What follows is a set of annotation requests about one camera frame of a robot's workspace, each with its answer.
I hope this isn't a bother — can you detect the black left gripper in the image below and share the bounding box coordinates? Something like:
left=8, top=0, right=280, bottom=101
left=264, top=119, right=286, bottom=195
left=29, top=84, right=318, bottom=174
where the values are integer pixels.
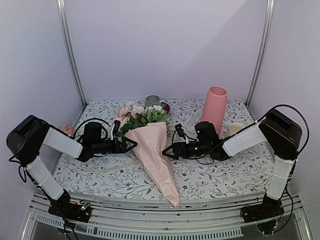
left=92, top=136, right=138, bottom=154

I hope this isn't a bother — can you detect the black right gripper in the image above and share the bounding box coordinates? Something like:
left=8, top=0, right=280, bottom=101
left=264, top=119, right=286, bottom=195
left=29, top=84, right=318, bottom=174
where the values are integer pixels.
left=162, top=141, right=211, bottom=160

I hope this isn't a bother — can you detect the pink flower bouquet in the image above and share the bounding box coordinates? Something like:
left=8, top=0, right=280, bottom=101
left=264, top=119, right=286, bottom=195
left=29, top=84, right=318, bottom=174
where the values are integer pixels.
left=115, top=104, right=180, bottom=207

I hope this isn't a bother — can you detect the cream printed ribbon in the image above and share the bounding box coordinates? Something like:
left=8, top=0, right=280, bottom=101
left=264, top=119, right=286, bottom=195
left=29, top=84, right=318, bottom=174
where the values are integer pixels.
left=66, top=158, right=140, bottom=173

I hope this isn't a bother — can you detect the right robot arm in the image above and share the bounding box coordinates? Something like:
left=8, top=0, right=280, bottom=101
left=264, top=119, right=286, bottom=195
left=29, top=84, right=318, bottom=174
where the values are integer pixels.
left=162, top=107, right=302, bottom=222

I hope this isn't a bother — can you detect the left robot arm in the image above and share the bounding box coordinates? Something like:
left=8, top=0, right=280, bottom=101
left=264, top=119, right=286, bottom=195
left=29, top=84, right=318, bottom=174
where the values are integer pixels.
left=6, top=115, right=138, bottom=223

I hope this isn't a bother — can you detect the tall pink vase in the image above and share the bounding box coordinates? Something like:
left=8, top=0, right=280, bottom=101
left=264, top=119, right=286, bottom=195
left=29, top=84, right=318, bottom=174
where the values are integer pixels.
left=200, top=86, right=228, bottom=135

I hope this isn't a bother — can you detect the floral patterned tablecloth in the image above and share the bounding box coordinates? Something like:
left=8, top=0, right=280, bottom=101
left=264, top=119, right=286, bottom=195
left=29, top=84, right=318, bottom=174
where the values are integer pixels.
left=54, top=99, right=274, bottom=201

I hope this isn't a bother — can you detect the dark red saucer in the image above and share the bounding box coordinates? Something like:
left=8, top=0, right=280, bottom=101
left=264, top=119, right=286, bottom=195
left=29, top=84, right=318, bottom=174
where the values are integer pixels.
left=161, top=101, right=170, bottom=114

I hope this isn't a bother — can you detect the striped ceramic cup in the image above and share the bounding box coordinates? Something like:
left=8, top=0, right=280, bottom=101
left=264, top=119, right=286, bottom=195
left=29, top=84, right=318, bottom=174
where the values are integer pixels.
left=144, top=95, right=161, bottom=107

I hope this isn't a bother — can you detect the white coffee mug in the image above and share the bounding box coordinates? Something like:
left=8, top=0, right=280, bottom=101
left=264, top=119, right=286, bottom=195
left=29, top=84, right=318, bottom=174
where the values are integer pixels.
left=224, top=122, right=245, bottom=138

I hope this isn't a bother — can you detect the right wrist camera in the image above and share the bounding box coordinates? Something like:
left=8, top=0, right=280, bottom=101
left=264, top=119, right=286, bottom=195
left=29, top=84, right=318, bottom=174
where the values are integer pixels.
left=174, top=123, right=189, bottom=144

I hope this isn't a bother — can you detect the aluminium front rail base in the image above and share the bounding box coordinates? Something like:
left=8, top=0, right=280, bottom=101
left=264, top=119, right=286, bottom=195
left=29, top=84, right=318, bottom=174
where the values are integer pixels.
left=21, top=193, right=313, bottom=240

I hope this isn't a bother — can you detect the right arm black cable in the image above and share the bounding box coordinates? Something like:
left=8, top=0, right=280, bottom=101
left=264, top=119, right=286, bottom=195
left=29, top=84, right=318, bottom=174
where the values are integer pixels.
left=171, top=104, right=311, bottom=166

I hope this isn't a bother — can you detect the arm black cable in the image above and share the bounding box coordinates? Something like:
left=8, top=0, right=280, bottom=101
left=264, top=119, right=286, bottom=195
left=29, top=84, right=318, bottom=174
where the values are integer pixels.
left=171, top=104, right=311, bottom=166
left=8, top=118, right=111, bottom=185

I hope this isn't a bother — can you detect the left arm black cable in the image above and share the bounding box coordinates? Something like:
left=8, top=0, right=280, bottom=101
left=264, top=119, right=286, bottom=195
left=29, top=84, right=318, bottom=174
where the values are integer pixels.
left=8, top=118, right=111, bottom=185

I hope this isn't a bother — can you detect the right aluminium frame post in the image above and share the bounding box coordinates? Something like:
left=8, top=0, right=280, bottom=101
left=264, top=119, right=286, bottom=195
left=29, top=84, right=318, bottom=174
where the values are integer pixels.
left=245, top=0, right=275, bottom=109

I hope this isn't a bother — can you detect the aluminium frame post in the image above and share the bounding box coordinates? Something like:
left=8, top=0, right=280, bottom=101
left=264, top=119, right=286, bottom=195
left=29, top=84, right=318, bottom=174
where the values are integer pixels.
left=56, top=0, right=87, bottom=108
left=245, top=0, right=275, bottom=109

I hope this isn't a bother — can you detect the left aluminium frame post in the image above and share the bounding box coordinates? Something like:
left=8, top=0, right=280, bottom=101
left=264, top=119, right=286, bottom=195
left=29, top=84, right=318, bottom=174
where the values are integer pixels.
left=56, top=0, right=87, bottom=108

